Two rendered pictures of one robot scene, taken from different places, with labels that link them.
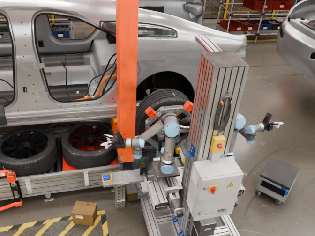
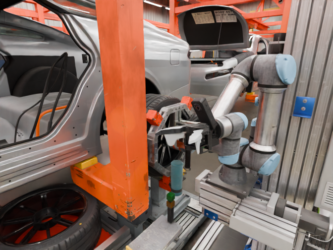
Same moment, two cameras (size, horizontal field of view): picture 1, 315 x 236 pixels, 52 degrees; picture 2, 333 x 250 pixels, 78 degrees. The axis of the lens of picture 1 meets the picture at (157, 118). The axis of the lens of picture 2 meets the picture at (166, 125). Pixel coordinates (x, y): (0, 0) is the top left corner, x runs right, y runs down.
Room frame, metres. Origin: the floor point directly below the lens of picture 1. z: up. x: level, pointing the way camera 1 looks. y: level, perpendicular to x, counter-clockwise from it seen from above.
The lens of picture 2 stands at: (1.61, 0.76, 1.44)
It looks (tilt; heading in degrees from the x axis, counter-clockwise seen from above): 18 degrees down; 325
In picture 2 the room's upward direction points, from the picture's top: straight up
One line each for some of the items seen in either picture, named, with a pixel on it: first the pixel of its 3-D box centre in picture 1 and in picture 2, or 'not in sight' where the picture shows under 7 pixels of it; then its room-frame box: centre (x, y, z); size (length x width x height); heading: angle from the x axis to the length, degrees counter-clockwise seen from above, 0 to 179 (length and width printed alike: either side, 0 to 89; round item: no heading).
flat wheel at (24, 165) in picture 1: (26, 151); not in sight; (2.74, 1.46, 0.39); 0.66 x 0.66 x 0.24
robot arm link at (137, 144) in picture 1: (138, 143); (232, 124); (2.06, 0.15, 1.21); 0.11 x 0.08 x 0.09; 93
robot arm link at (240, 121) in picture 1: (230, 138); not in sight; (2.24, -0.65, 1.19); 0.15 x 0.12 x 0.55; 32
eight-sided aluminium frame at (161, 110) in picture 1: (169, 128); (174, 139); (2.78, -0.14, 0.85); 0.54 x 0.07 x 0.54; 107
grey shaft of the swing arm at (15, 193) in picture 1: (15, 188); not in sight; (2.26, 1.42, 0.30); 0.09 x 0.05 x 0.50; 107
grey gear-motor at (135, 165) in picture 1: (138, 156); (128, 208); (2.95, 0.20, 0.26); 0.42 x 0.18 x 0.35; 17
